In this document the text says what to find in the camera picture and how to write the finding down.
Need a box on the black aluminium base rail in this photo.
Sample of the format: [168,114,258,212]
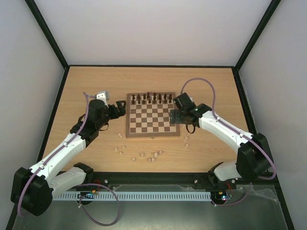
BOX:
[24,171,279,190]

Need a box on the wooden chess board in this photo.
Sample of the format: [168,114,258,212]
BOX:
[126,92,180,138]

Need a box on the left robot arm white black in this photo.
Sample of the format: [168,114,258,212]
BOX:
[11,99,126,216]

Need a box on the controller board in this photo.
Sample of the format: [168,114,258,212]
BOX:
[77,190,99,199]
[211,190,233,201]

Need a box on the black cage frame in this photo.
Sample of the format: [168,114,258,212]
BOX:
[4,0,295,230]

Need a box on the white slotted cable duct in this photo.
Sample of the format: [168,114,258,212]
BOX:
[54,191,211,202]

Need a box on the left controller board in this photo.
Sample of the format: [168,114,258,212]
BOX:
[77,190,99,199]

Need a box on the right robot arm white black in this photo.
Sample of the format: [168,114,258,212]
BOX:
[170,93,273,188]

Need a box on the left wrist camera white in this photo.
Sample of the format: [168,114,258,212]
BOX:
[96,91,110,101]

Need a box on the right controller board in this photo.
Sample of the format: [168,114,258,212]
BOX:
[211,190,233,201]

